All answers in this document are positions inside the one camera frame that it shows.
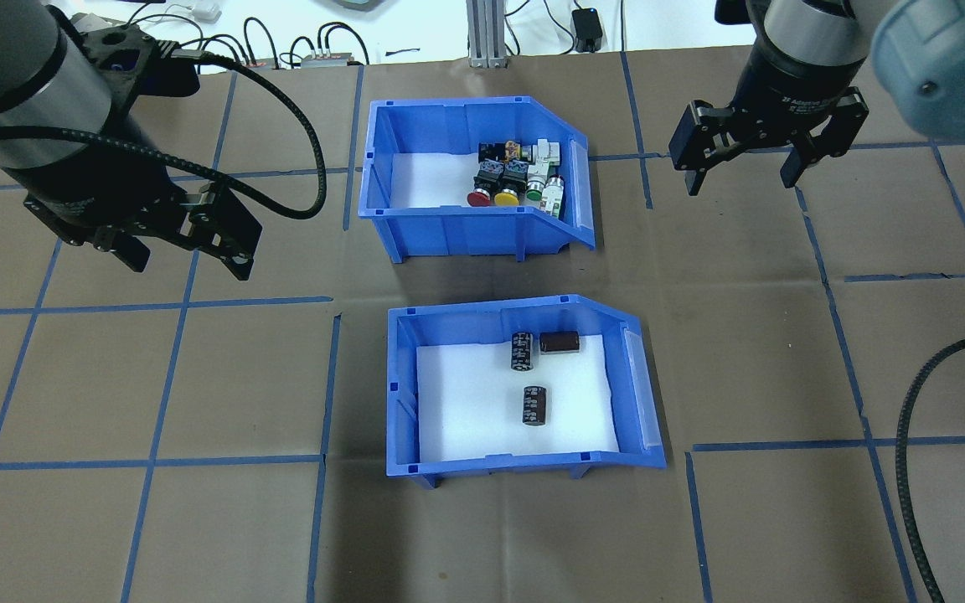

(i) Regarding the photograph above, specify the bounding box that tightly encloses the yellow push button switch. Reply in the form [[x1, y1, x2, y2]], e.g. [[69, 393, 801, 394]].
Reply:
[[493, 161, 529, 206]]

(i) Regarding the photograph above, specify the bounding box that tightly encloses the thin black cable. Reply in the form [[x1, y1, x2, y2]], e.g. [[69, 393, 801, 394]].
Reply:
[[244, 17, 282, 68], [503, 0, 575, 53], [315, 21, 370, 66]]

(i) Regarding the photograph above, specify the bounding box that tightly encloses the blue plastic storage bin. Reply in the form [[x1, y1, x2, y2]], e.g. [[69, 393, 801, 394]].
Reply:
[[386, 293, 668, 491], [357, 96, 598, 265]]

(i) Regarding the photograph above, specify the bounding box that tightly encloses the red push button switch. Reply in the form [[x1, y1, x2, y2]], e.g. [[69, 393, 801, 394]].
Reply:
[[466, 161, 504, 208]]

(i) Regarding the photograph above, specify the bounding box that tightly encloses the black power adapter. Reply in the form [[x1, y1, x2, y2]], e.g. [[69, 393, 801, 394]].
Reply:
[[573, 7, 605, 54]]

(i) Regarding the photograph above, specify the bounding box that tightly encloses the aluminium profile post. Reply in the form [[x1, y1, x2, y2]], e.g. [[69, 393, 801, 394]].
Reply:
[[466, 0, 510, 70]]

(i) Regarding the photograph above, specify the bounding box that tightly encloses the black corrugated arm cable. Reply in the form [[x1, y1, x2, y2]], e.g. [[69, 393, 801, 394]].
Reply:
[[0, 50, 328, 220], [897, 325, 965, 603]]

